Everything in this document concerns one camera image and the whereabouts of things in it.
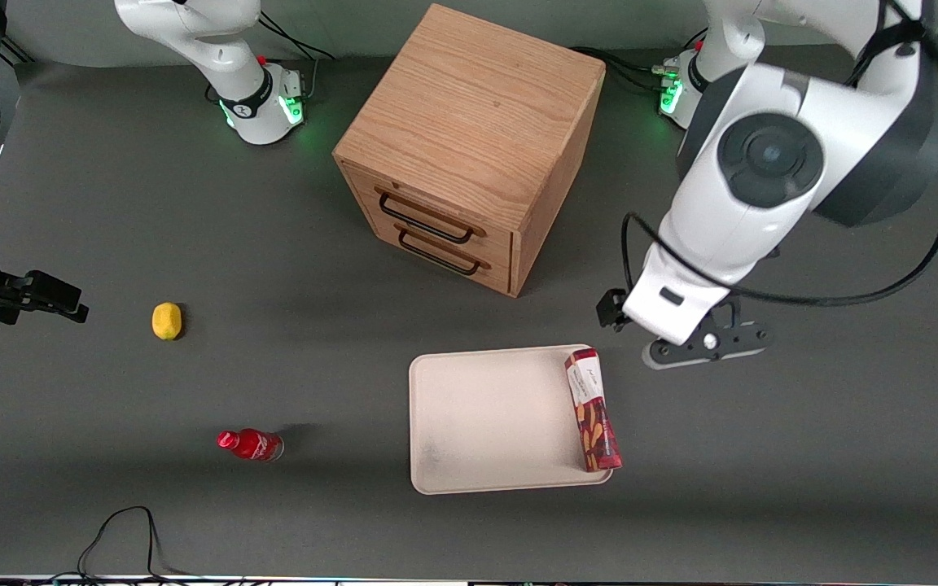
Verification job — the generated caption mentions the red cookie box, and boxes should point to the red cookie box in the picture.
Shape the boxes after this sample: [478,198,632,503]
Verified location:
[564,348,624,474]

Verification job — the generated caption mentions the cream rectangular tray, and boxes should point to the cream rectangular tray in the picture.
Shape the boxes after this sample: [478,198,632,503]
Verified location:
[409,344,615,496]

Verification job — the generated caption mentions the yellow lemon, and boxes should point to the yellow lemon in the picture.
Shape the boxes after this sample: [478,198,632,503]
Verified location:
[151,302,183,341]

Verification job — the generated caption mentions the red plastic bottle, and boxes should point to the red plastic bottle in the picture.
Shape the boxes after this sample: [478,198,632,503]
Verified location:
[217,428,285,463]

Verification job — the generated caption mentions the wooden two-drawer cabinet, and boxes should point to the wooden two-drawer cabinet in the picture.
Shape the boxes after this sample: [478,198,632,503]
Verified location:
[332,3,607,299]

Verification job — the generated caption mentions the black metal drawer handle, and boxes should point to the black metal drawer handle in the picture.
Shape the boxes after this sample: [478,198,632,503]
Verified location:
[375,190,476,245]
[396,228,484,277]

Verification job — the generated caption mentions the black left base cables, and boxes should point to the black left base cables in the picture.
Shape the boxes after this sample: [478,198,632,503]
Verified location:
[571,28,710,94]

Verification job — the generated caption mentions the black base cables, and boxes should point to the black base cables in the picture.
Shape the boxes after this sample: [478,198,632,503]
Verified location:
[257,11,336,103]
[571,28,710,94]

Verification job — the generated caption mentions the black looped table cable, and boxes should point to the black looped table cable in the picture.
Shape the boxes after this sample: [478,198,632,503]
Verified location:
[52,505,221,584]

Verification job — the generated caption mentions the black right base cables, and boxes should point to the black right base cables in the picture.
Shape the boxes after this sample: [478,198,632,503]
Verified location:
[257,11,336,103]

